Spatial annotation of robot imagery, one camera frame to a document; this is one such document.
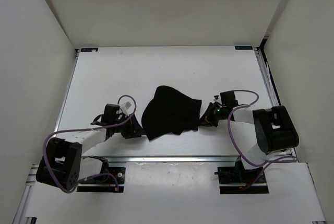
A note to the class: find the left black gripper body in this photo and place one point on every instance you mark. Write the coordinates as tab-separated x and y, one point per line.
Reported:
126	129

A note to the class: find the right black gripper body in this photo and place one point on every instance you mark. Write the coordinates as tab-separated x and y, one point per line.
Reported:
217	114

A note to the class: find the black skirt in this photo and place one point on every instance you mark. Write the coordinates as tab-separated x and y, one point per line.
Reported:
170	111

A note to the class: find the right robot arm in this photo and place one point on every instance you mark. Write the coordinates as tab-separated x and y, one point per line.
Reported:
274	131

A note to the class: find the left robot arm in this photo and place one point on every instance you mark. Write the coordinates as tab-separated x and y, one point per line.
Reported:
62	164

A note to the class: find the white front cover board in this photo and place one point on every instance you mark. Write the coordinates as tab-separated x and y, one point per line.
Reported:
183	193

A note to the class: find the right blue corner label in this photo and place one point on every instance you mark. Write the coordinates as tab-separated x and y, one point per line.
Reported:
243	47

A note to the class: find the blue corner label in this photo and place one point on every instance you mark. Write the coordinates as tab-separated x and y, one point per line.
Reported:
243	47
89	49

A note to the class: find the left blue corner label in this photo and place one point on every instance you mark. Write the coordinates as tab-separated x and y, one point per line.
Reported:
89	49

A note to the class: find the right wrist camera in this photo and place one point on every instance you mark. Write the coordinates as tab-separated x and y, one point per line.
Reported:
226	99

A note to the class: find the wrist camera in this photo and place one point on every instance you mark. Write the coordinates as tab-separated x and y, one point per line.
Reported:
226	99
115	112

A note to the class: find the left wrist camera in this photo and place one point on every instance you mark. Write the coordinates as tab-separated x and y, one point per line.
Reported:
115	112

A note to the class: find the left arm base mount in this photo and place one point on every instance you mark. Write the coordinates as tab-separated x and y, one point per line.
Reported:
100	179

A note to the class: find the aluminium frame rail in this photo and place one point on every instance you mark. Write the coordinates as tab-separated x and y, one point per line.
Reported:
169	159

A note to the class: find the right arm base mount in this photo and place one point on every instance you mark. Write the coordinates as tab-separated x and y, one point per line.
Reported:
235	180

